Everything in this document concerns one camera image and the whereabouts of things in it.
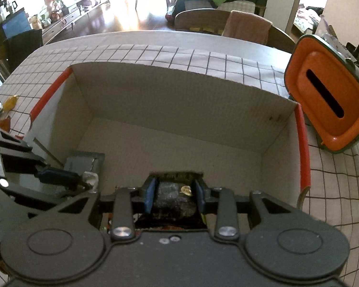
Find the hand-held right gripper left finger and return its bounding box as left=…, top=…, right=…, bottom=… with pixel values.
left=55, top=177, right=157, bottom=242

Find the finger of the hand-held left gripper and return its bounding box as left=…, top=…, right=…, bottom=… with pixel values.
left=0, top=152, right=91, bottom=200
left=0, top=122, right=34, bottom=154

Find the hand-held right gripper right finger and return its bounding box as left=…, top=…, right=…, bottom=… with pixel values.
left=193, top=178, right=291, bottom=242

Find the black snack packet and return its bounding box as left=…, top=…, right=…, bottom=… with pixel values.
left=133, top=171, right=208, bottom=231

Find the grey foil packet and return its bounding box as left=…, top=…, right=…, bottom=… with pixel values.
left=64, top=150, right=106, bottom=191

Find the small yellow snack packet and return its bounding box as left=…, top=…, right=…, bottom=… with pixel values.
left=2, top=95, right=20, bottom=111

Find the orange cardboard box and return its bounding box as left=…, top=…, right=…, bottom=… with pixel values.
left=28, top=62, right=312, bottom=214

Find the low television cabinet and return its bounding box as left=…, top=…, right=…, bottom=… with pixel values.
left=30, top=0, right=111, bottom=44

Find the wooden dining chair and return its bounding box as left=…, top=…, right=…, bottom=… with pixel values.
left=175, top=9, right=297, bottom=53

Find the tan towel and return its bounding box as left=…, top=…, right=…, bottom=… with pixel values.
left=223, top=10, right=273, bottom=47

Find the armchair with cream yellow cover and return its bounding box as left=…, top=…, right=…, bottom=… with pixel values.
left=216, top=0, right=257, bottom=16

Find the bed with bedding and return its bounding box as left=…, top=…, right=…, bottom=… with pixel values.
left=293, top=4, right=325, bottom=32

